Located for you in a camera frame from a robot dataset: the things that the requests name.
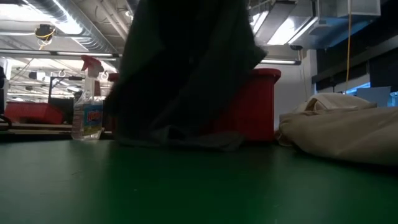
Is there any black garment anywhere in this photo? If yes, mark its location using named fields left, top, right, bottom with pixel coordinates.
left=104, top=0, right=268, bottom=152

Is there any beige garment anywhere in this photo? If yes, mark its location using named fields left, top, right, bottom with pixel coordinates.
left=275, top=104, right=398, bottom=167

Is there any red plastic laundry bin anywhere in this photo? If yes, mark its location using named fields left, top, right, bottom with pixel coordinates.
left=107, top=68, right=282, bottom=142

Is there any small red plastic bin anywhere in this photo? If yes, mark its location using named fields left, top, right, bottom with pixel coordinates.
left=4, top=101, right=65, bottom=124

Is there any clear spray bottle red trigger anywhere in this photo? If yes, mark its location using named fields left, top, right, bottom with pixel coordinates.
left=71, top=55, right=106, bottom=141

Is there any long ceiling light bar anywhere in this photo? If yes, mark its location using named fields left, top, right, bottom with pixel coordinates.
left=0, top=49, right=302, bottom=66

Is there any black metal stand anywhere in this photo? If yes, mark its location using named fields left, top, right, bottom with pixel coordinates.
left=47, top=76, right=85, bottom=108

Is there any white ceiling ventilation unit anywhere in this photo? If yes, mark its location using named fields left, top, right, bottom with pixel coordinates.
left=248, top=0, right=382, bottom=50

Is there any beige wooden desk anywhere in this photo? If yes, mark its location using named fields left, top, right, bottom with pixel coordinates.
left=0, top=123, right=74, bottom=135

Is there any grey blue panel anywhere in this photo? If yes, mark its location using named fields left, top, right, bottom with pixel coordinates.
left=356, top=86, right=392, bottom=112

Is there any corrugated silver ceiling duct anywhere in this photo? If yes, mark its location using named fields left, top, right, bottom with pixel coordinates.
left=26, top=0, right=121, bottom=54

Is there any yellow hanging cable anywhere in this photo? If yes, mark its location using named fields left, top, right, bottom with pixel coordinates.
left=343, top=0, right=353, bottom=96

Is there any yellow black ceiling cable reel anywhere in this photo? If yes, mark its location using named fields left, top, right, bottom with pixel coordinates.
left=34, top=24, right=57, bottom=43

